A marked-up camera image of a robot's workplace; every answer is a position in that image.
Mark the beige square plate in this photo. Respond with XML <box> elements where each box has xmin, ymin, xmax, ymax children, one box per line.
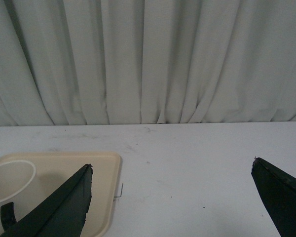
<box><xmin>0</xmin><ymin>152</ymin><xmax>121</xmax><ymax>237</ymax></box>

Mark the white mug with black handle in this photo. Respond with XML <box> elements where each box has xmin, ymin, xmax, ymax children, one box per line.
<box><xmin>0</xmin><ymin>160</ymin><xmax>37</xmax><ymax>234</ymax></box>

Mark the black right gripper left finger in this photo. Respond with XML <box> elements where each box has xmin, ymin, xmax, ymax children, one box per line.
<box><xmin>0</xmin><ymin>164</ymin><xmax>93</xmax><ymax>237</ymax></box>

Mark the grey-white curtain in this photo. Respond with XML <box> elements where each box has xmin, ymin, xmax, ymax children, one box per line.
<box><xmin>0</xmin><ymin>0</ymin><xmax>296</xmax><ymax>126</ymax></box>

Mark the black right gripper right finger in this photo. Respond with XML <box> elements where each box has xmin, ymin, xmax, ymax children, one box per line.
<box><xmin>251</xmin><ymin>158</ymin><xmax>296</xmax><ymax>237</ymax></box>

